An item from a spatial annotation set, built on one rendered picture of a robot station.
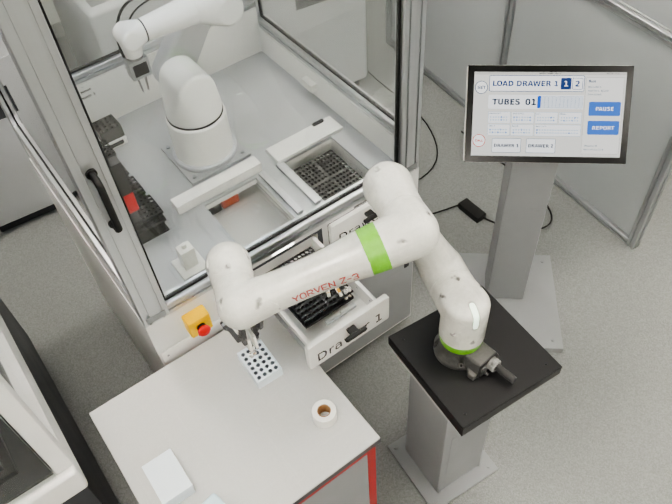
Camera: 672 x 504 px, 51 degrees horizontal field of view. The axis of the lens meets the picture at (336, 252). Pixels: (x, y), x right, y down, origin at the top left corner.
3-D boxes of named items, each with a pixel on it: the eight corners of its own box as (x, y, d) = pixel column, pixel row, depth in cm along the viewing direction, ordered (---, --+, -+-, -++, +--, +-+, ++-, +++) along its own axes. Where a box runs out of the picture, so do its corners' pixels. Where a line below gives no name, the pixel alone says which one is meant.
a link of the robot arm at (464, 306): (468, 307, 207) (475, 265, 193) (491, 348, 197) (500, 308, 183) (427, 318, 205) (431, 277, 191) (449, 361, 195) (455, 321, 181)
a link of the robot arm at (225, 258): (241, 226, 168) (196, 239, 166) (253, 265, 160) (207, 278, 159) (250, 262, 179) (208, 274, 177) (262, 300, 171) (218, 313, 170)
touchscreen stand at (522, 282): (562, 352, 293) (627, 179, 214) (453, 348, 297) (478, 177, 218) (548, 259, 324) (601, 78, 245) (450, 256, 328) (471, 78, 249)
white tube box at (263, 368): (283, 374, 207) (282, 367, 204) (259, 389, 204) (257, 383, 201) (262, 345, 214) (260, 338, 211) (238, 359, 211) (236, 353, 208)
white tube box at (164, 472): (196, 492, 186) (192, 484, 182) (167, 511, 183) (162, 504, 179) (174, 455, 193) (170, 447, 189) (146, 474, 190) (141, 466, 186)
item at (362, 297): (381, 313, 210) (380, 302, 205) (311, 360, 201) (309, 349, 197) (305, 235, 231) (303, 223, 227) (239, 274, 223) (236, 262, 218)
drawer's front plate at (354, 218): (401, 208, 239) (401, 186, 230) (333, 250, 229) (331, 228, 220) (397, 205, 240) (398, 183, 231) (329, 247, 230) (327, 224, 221)
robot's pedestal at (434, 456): (498, 469, 263) (530, 368, 204) (433, 513, 254) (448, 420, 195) (449, 408, 279) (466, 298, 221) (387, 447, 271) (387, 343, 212)
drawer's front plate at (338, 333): (389, 317, 211) (389, 296, 202) (310, 370, 201) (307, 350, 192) (385, 313, 212) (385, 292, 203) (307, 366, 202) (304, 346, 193)
